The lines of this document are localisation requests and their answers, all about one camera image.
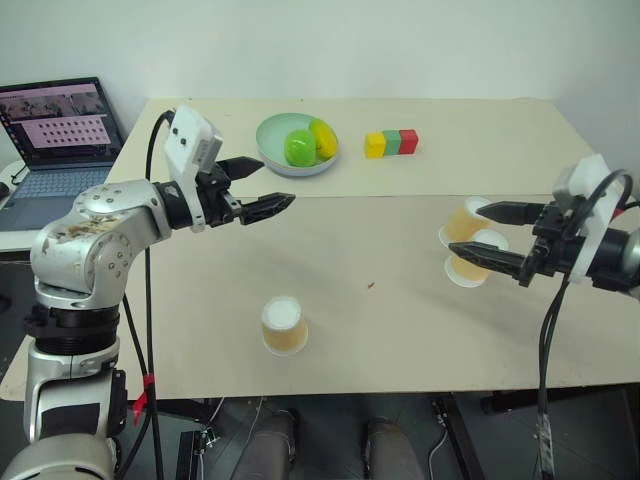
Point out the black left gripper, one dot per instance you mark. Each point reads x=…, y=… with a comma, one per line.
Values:
x=217, y=202

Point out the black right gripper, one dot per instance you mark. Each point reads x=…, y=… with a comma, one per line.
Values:
x=552, y=245

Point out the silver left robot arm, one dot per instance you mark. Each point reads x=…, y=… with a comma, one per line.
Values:
x=95, y=240

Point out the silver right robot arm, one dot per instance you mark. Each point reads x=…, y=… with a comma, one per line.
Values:
x=612, y=260

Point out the tan paper cup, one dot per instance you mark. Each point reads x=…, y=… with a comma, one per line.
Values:
x=465, y=275
x=460, y=225
x=284, y=330

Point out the pale green bowl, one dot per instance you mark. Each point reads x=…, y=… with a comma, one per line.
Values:
x=272, y=145

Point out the green toy fruit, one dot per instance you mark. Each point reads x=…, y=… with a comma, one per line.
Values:
x=299, y=148

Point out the yellow toy fruit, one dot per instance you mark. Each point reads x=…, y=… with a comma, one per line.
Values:
x=326, y=140

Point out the yellow block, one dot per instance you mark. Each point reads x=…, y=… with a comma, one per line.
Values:
x=375, y=146

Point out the red block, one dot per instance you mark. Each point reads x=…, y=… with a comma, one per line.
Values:
x=408, y=141

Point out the green block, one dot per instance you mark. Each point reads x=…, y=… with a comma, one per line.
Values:
x=392, y=143

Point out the grey laptop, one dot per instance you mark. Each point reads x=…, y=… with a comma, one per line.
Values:
x=55, y=150

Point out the red tape strip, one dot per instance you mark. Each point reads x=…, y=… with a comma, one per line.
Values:
x=147, y=384

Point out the dark grey rounded shape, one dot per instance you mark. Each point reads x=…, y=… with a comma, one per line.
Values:
x=267, y=445
x=392, y=450

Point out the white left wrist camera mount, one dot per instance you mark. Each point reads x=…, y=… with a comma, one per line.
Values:
x=187, y=135

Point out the black table frame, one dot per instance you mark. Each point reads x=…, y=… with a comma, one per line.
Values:
x=465, y=440

